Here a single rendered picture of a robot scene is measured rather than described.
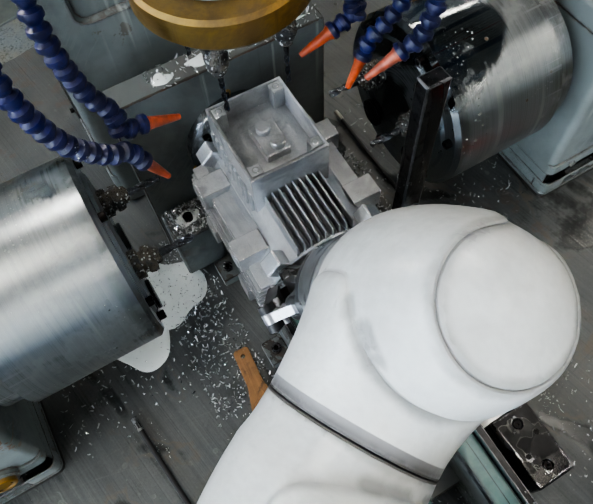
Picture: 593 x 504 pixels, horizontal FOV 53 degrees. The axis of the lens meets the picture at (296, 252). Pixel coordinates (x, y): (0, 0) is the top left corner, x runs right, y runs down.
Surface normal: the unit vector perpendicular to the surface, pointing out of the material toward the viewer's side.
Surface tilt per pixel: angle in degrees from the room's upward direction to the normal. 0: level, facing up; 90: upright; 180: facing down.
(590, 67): 90
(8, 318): 39
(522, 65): 47
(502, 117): 69
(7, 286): 28
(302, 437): 24
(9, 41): 0
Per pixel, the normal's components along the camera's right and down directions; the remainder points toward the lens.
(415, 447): 0.32, 0.19
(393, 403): 0.05, 0.00
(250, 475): -0.60, -0.47
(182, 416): -0.04, -0.45
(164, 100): 0.51, 0.76
